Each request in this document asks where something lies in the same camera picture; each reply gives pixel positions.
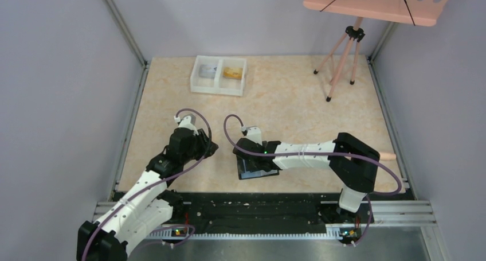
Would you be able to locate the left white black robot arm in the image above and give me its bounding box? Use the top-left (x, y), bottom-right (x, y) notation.
top-left (76, 125), bottom-right (218, 260)

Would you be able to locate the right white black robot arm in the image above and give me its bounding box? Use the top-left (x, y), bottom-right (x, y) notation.
top-left (233, 133), bottom-right (381, 213)

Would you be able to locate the silver card in tray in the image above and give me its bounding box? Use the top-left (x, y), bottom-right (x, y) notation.
top-left (198, 64), bottom-right (218, 79)

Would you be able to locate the orange card in tray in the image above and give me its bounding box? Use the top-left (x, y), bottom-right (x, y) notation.
top-left (222, 67), bottom-right (243, 80)

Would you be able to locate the white two-compartment tray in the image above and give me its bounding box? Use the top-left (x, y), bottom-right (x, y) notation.
top-left (190, 55), bottom-right (248, 96)

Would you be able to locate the pink cylinder rod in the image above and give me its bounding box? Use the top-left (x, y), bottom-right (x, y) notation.
top-left (379, 152), bottom-right (397, 161)

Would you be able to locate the pink tripod stand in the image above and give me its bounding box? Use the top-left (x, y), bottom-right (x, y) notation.
top-left (313, 17), bottom-right (365, 102)

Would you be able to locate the pink perforated board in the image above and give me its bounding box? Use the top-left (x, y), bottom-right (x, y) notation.
top-left (303, 0), bottom-right (448, 26)

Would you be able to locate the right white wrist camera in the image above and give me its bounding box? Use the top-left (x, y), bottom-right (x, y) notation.
top-left (241, 126), bottom-right (262, 145)

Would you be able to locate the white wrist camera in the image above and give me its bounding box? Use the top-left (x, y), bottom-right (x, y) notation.
top-left (241, 126), bottom-right (262, 145)
top-left (174, 114), bottom-right (198, 134)

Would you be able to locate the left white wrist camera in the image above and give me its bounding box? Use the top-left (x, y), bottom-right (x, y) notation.
top-left (174, 114), bottom-right (198, 134)

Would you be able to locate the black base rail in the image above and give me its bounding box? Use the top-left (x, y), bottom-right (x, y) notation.
top-left (113, 190), bottom-right (413, 236)

